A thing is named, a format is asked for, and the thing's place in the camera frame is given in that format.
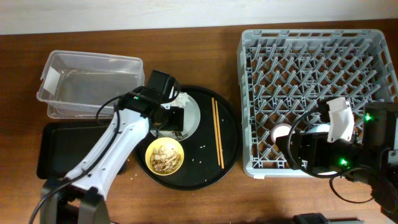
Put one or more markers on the white round plate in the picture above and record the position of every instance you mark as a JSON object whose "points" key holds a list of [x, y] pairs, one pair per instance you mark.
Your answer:
{"points": [[191, 122]]}

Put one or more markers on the light blue plastic cup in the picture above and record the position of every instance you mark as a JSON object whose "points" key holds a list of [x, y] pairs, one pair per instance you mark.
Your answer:
{"points": [[321, 128]]}

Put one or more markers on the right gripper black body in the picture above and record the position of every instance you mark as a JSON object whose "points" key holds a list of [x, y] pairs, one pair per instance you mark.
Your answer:
{"points": [[319, 160]]}

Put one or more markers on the pink plastic cup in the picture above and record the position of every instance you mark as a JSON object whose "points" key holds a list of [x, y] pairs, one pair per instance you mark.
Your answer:
{"points": [[280, 130]]}

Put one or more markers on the black rectangular tray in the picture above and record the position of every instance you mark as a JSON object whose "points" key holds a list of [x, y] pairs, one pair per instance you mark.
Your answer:
{"points": [[64, 145]]}

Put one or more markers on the white napkin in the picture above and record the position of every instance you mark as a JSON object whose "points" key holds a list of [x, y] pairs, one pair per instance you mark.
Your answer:
{"points": [[181, 100]]}

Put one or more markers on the round black tray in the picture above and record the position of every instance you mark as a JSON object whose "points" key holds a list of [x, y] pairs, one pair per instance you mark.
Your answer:
{"points": [[201, 166]]}

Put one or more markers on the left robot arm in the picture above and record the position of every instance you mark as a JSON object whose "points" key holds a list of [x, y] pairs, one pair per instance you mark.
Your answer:
{"points": [[80, 197]]}

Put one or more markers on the grey dishwasher rack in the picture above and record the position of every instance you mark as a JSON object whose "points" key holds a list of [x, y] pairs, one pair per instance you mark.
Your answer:
{"points": [[284, 73]]}

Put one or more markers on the clear plastic bin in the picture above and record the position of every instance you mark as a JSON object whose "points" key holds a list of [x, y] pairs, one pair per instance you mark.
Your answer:
{"points": [[75, 84]]}

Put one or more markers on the yellow bowl with food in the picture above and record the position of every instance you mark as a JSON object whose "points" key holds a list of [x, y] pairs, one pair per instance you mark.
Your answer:
{"points": [[164, 156]]}

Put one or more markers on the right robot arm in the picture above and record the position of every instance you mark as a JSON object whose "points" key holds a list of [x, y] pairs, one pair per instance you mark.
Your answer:
{"points": [[337, 153]]}

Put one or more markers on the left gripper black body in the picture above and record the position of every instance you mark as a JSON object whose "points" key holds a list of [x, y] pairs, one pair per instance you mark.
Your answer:
{"points": [[173, 120]]}

